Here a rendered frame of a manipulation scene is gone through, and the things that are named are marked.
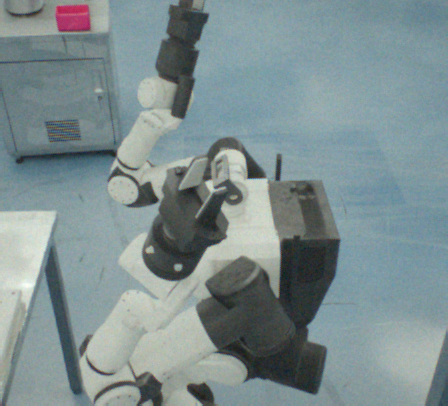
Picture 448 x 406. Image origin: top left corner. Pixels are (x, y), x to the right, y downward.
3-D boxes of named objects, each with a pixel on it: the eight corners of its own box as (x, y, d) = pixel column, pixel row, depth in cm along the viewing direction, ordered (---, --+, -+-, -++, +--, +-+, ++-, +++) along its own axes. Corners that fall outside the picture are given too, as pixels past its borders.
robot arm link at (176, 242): (186, 250, 80) (163, 293, 89) (246, 229, 85) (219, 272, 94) (143, 174, 85) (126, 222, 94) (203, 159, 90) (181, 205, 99)
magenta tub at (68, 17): (57, 32, 314) (54, 14, 309) (59, 22, 324) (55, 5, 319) (91, 30, 316) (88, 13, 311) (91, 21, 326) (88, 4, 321)
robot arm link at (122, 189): (141, 195, 170) (214, 177, 161) (122, 220, 159) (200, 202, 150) (123, 158, 166) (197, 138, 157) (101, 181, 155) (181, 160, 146)
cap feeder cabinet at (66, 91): (8, 168, 353) (-27, 37, 308) (19, 116, 398) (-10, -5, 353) (124, 159, 361) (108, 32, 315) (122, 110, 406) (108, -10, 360)
